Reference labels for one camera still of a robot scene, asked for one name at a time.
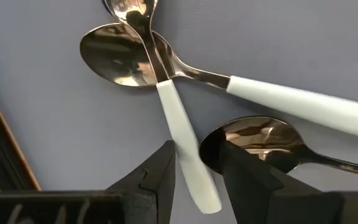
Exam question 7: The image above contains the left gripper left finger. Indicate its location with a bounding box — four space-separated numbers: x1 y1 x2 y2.
0 139 177 224

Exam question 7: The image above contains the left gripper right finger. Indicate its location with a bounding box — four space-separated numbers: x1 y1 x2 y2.
218 139 358 224

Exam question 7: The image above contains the black metal spoon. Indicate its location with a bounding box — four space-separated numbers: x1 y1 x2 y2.
199 115 358 179

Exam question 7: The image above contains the light blue handle spoon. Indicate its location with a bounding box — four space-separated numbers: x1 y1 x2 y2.
79 22 358 143
103 0 223 215

